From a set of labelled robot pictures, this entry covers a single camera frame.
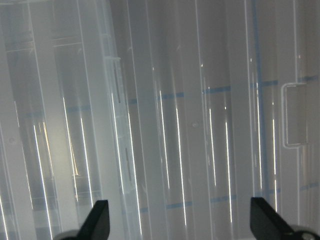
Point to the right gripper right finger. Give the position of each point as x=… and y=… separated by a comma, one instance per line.
x=267, y=224

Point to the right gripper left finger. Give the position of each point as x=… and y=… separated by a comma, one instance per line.
x=97, y=224

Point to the clear plastic box lid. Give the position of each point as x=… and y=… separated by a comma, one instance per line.
x=222, y=104

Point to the clear plastic storage box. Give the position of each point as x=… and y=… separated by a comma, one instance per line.
x=61, y=144

